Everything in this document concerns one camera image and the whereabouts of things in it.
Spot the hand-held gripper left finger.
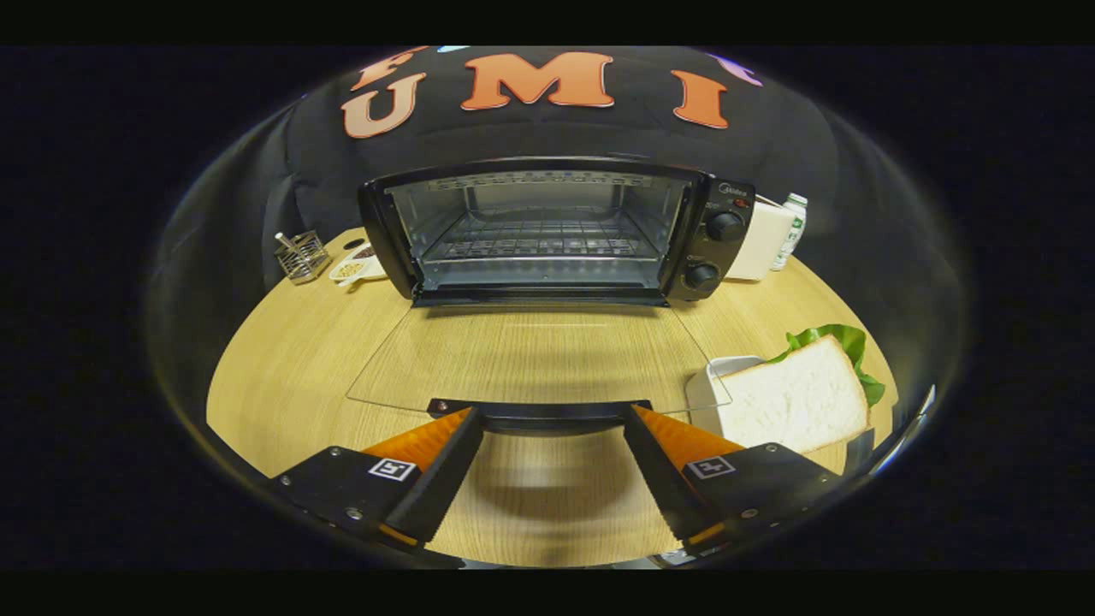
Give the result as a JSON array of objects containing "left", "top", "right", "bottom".
[{"left": 265, "top": 407, "right": 485, "bottom": 559}]

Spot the white plastic tray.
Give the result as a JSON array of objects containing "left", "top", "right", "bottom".
[{"left": 684, "top": 355, "right": 878, "bottom": 476}]

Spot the white green-label bottle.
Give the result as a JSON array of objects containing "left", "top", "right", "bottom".
[{"left": 770, "top": 193, "right": 808, "bottom": 272}]

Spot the white bread toaster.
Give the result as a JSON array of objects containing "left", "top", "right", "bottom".
[{"left": 725, "top": 198, "right": 796, "bottom": 281}]

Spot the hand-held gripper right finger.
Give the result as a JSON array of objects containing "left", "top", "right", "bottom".
[{"left": 622, "top": 404, "right": 845, "bottom": 554}]

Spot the black toaster oven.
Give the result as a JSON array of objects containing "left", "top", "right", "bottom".
[{"left": 346, "top": 157, "right": 758, "bottom": 437}]

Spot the white snack dish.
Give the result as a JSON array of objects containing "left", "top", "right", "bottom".
[{"left": 328, "top": 245, "right": 388, "bottom": 287}]

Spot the lettuce sandwich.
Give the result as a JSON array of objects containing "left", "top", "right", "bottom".
[{"left": 717, "top": 323, "right": 887, "bottom": 454}]

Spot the metal wire utensil holder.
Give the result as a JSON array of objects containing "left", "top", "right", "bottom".
[{"left": 274, "top": 229, "right": 331, "bottom": 285}]

